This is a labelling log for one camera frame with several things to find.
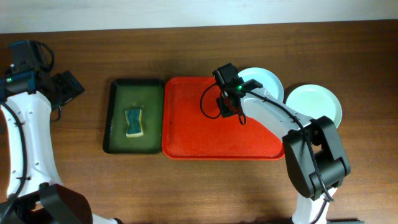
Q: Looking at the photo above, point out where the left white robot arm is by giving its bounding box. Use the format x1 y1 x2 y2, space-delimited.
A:
1 40 120 223

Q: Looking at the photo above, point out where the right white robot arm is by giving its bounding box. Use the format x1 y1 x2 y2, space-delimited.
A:
212 63 351 223

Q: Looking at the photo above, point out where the red plastic tray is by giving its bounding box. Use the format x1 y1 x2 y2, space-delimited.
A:
162 77 284 161

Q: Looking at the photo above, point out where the dark green tray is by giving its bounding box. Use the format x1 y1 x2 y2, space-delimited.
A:
103 78 165 154

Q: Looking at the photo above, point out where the pale green plate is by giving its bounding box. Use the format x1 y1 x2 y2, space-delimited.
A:
285 84 343 127

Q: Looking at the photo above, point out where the green yellow sponge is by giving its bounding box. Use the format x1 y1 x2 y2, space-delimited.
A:
125 108 144 138

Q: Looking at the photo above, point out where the light blue plate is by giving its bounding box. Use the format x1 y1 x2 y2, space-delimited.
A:
238 67 284 102

